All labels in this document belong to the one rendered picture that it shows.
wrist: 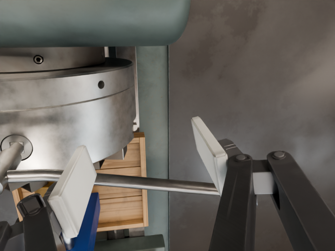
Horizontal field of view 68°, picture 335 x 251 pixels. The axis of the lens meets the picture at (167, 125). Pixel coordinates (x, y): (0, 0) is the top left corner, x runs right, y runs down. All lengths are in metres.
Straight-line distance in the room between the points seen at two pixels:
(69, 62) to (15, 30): 0.09
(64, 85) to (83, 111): 0.04
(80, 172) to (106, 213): 0.64
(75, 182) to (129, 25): 0.17
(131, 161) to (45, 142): 0.42
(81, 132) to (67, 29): 0.13
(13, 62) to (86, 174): 0.20
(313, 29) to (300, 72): 0.27
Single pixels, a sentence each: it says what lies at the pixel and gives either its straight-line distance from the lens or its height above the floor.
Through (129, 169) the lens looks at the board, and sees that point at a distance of 0.73.
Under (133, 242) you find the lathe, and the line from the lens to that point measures 0.89.
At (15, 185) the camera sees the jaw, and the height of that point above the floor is 1.16.
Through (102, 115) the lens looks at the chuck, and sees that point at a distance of 0.35.
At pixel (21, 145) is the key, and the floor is 1.24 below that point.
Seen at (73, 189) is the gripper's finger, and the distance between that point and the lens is 0.17.
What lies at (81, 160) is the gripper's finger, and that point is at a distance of 0.19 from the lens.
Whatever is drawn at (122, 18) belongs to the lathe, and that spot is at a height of 1.25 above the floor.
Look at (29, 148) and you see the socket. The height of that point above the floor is 1.23.
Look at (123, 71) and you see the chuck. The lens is 0.37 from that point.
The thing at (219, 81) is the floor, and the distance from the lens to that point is 1.64.
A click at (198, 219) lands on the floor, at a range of 2.09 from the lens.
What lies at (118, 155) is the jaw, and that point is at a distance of 0.45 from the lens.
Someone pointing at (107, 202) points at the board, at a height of 0.88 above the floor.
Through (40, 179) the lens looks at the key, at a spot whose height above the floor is 1.30.
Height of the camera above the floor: 1.52
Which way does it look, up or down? 68 degrees down
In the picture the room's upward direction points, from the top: 156 degrees clockwise
